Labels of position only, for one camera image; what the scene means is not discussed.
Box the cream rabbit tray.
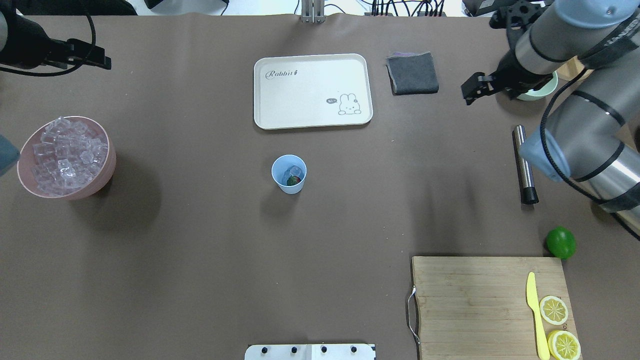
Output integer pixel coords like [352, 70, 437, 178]
[253, 54, 374, 130]

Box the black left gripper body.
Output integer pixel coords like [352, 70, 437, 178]
[0, 10, 67, 69]

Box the yellow plastic knife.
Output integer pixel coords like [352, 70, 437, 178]
[525, 271, 551, 360]

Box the grey folded cloth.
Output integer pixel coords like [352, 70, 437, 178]
[386, 51, 440, 96]

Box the light blue plastic cup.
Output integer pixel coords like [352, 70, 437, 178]
[270, 154, 307, 195]

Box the pink bowl of ice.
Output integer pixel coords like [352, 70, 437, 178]
[17, 116, 117, 200]

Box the aluminium frame post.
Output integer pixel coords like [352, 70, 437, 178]
[299, 0, 326, 24]

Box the green lime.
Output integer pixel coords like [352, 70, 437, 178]
[545, 226, 577, 260]

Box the mint green bowl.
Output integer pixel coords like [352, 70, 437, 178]
[516, 71, 559, 101]

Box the steel muddler with black tip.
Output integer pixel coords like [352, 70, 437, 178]
[511, 124, 539, 206]

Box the wooden cutting board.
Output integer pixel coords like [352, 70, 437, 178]
[408, 256, 572, 360]

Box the ice cube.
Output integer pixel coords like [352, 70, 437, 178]
[282, 165, 305, 186]

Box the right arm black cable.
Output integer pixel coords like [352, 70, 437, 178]
[539, 65, 640, 236]

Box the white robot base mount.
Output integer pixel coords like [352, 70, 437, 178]
[244, 342, 377, 360]

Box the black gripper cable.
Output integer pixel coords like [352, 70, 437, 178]
[0, 0, 97, 78]

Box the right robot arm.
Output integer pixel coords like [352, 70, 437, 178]
[461, 0, 640, 229]

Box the wooden cup stand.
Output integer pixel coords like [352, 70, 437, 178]
[555, 56, 594, 82]

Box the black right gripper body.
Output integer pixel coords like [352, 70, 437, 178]
[489, 0, 547, 99]

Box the lemon half slice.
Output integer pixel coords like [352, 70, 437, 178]
[547, 330, 582, 360]
[539, 295, 570, 326]

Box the red strawberry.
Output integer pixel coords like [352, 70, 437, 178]
[285, 175, 302, 187]

